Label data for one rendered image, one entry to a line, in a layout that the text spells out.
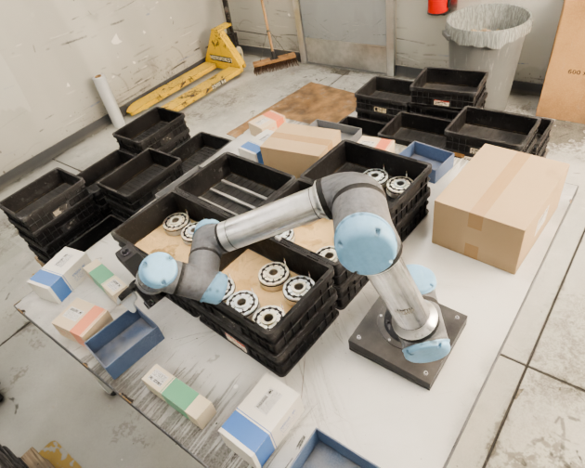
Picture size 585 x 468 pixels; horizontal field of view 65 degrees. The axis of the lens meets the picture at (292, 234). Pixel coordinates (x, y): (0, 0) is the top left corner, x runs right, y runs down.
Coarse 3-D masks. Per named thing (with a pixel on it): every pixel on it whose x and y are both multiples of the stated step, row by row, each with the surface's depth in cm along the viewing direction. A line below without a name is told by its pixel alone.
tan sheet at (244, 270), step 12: (252, 252) 162; (240, 264) 159; (252, 264) 158; (264, 264) 157; (228, 276) 155; (240, 276) 155; (252, 276) 154; (240, 288) 150; (264, 300) 145; (276, 300) 144
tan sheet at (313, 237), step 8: (312, 224) 168; (320, 224) 168; (328, 224) 167; (296, 232) 166; (304, 232) 166; (312, 232) 165; (320, 232) 164; (328, 232) 164; (296, 240) 163; (304, 240) 163; (312, 240) 162; (320, 240) 161; (328, 240) 161; (312, 248) 159
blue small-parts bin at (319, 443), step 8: (320, 432) 118; (312, 440) 119; (320, 440) 122; (328, 440) 119; (336, 440) 116; (304, 448) 116; (312, 448) 121; (320, 448) 121; (328, 448) 121; (336, 448) 119; (344, 448) 115; (296, 456) 114; (304, 456) 117; (312, 456) 120; (320, 456) 120; (328, 456) 119; (336, 456) 119; (344, 456) 119; (352, 456) 115; (360, 456) 112; (296, 464) 115; (304, 464) 119; (312, 464) 119; (320, 464) 118; (328, 464) 118; (336, 464) 118; (344, 464) 117; (352, 464) 117; (360, 464) 115; (368, 464) 112
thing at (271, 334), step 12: (276, 240) 150; (300, 252) 144; (324, 264) 139; (324, 276) 135; (312, 288) 133; (300, 300) 130; (228, 312) 132; (288, 312) 127; (252, 324) 126; (276, 324) 125; (264, 336) 125; (276, 336) 125
